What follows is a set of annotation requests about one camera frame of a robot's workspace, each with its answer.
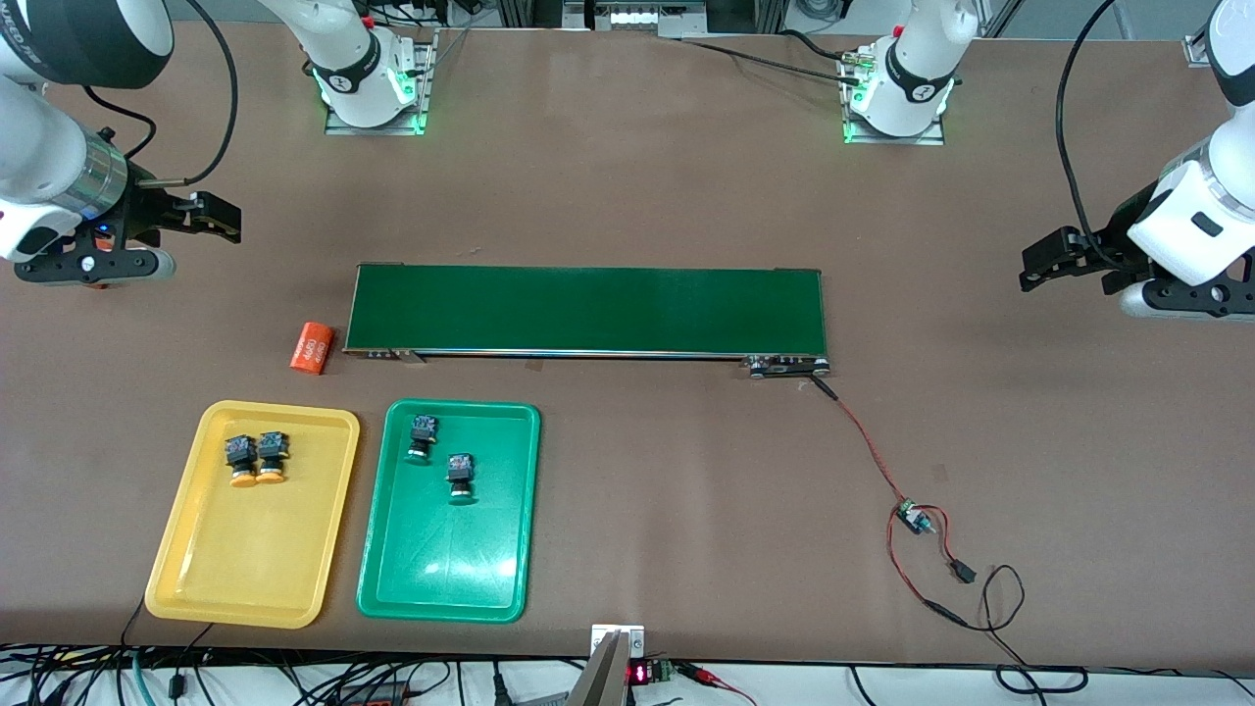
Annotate thin black looped cable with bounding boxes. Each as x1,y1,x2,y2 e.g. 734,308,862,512
922,564,1089,695

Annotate aluminium frame with white box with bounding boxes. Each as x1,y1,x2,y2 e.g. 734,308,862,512
495,0,785,40

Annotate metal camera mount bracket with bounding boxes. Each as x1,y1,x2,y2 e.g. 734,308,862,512
567,624,646,706

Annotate red wire with black plug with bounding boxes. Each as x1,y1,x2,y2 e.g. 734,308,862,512
887,505,979,614

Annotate black cable to arm base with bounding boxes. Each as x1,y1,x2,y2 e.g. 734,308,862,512
681,29,869,87

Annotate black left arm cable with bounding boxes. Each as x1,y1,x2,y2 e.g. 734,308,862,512
1055,0,1129,266

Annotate tangled black cable bundle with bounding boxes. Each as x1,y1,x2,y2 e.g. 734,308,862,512
0,642,589,706

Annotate green plastic tray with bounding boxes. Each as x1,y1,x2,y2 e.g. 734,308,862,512
356,398,542,624

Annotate yellow plastic tray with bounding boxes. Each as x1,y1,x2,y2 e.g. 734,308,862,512
144,399,361,630

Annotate red clip lead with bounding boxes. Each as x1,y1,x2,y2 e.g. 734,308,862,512
677,662,761,706

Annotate green conveyor belt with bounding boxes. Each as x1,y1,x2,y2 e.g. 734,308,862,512
343,263,832,381

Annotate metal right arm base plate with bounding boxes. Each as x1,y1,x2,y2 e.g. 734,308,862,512
324,27,439,136

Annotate red black conveyor wire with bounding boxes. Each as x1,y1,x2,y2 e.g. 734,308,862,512
812,376,913,506

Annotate yellow mushroom push button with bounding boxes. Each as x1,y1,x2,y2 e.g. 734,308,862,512
225,434,260,489
256,431,290,485

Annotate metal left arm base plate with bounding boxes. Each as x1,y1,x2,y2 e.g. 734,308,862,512
841,47,947,146

